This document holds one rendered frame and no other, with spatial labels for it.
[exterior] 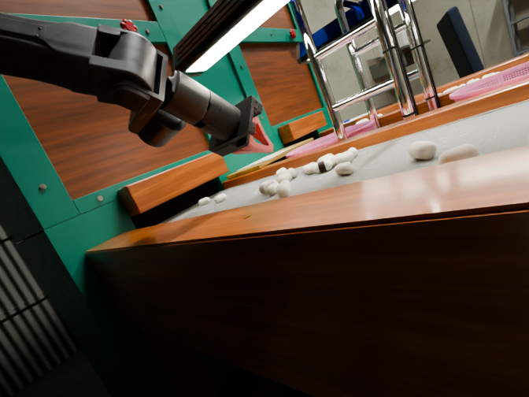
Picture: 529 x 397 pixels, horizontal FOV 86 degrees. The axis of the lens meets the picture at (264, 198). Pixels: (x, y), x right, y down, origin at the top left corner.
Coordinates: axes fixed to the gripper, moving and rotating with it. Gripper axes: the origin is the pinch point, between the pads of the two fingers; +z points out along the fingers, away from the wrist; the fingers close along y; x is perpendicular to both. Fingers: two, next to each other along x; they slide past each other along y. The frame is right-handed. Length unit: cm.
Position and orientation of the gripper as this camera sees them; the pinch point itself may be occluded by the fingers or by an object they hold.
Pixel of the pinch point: (268, 147)
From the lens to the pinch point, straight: 51.8
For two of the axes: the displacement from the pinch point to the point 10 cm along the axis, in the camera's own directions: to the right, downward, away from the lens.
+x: -0.8, 9.4, -3.2
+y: -7.0, 1.7, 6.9
